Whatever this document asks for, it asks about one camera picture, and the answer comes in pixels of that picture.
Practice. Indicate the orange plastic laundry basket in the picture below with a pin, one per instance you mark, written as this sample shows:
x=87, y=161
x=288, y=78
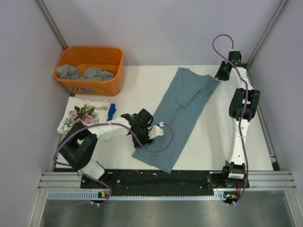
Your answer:
x=109, y=59

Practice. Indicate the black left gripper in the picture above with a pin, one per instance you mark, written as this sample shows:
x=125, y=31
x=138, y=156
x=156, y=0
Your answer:
x=146, y=140

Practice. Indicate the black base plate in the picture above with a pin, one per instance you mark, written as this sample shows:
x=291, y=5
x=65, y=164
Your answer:
x=126, y=182

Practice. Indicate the light blue cable duct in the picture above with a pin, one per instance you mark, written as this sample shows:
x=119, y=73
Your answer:
x=100, y=196

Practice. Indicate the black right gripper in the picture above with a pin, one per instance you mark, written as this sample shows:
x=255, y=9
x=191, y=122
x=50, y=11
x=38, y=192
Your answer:
x=218, y=75

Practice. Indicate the teal blue t shirt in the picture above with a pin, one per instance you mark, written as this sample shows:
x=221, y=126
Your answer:
x=179, y=108

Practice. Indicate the white floral folded t shirt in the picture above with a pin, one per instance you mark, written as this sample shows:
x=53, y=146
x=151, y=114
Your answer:
x=86, y=112

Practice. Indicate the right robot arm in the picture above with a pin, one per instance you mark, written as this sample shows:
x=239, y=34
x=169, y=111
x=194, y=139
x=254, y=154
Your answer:
x=242, y=110

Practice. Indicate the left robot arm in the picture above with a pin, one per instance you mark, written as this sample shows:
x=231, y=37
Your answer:
x=78, y=145

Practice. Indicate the aluminium frame rail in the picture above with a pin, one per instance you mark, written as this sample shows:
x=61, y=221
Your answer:
x=257, y=180

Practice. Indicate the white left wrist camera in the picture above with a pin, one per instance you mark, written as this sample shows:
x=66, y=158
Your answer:
x=156, y=130

